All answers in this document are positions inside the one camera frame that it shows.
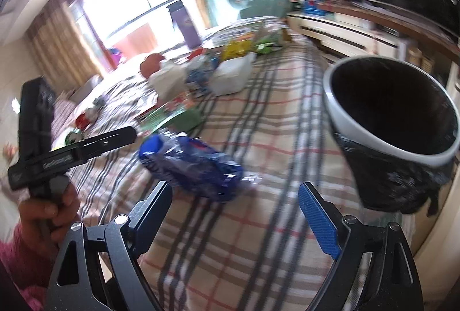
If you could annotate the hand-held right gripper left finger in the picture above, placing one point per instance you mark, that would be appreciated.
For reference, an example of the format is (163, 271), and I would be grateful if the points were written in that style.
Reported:
(158, 203)

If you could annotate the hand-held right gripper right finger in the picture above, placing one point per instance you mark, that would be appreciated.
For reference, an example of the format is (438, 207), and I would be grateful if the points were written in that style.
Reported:
(320, 221)

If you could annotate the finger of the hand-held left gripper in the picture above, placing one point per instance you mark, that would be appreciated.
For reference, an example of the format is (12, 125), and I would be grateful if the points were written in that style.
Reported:
(115, 136)

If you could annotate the white tissue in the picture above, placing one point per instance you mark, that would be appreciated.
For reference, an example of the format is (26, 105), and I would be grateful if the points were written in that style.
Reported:
(230, 75)
(167, 81)

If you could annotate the white bin with black liner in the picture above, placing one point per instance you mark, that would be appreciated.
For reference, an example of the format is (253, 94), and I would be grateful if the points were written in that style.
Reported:
(388, 106)

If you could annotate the yellow snack packet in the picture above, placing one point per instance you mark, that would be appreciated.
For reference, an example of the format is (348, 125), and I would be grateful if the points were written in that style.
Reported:
(235, 49)

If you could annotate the person's left forearm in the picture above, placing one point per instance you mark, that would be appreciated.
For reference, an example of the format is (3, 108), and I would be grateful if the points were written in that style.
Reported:
(21, 260)

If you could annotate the person's left hand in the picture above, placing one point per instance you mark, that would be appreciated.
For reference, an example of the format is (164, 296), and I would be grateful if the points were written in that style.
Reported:
(39, 215)

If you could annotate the red white small toy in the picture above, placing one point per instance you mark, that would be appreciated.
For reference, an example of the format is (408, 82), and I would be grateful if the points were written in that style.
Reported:
(86, 117)

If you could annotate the grey white plush toy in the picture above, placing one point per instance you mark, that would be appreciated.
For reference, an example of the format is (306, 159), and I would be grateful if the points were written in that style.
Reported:
(99, 101)

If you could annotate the green small toy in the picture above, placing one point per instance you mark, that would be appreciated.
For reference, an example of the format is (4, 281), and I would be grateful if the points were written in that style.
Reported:
(73, 138)

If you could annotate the small beige plush toy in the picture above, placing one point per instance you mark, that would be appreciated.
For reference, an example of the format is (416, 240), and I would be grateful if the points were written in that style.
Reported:
(9, 150)

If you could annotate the pink purple cloth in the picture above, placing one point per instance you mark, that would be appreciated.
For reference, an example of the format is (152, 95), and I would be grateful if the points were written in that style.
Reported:
(114, 57)

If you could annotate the purple tumbler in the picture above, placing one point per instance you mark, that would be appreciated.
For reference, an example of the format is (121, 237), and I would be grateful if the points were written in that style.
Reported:
(188, 27)

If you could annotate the children's picture book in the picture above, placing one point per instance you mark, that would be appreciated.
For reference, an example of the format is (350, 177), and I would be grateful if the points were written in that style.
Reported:
(233, 31)

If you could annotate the white television cabinet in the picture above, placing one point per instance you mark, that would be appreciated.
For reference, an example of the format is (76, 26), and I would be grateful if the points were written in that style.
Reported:
(341, 30)

